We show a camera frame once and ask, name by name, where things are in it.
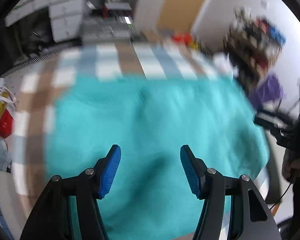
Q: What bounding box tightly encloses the white drawer desk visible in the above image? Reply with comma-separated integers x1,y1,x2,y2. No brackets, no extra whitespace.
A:
5,0,85,42

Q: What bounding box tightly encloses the beige upright suitcase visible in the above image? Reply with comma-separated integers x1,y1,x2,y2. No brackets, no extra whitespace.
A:
133,0,165,31

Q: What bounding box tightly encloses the wooden shoe rack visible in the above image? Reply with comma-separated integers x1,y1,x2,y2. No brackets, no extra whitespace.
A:
223,7,286,92

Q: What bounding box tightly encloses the black red shoe box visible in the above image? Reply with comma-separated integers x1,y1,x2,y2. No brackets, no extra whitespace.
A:
102,2,132,18

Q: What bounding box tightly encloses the wooden door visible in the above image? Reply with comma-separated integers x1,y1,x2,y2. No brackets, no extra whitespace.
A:
157,0,204,32

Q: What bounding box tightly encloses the silver flat suitcase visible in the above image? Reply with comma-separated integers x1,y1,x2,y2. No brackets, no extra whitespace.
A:
81,16,134,43

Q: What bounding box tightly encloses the teal fleece jacket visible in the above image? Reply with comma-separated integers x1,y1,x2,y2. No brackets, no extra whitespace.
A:
44,76,269,239

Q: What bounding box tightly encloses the person's right hand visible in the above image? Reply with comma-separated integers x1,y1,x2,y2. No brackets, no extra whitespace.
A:
282,149,300,183

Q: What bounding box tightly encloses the orange plastic bag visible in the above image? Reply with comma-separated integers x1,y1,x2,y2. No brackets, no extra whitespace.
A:
172,33,192,45

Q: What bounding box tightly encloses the red white snack bag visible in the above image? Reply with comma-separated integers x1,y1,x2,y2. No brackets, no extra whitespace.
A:
0,78,17,139

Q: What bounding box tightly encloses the purple plastic bag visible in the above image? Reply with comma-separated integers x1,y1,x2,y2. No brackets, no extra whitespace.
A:
248,74,283,109

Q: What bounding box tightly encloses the checkered bed sheet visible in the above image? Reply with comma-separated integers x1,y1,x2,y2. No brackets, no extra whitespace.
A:
11,42,271,230

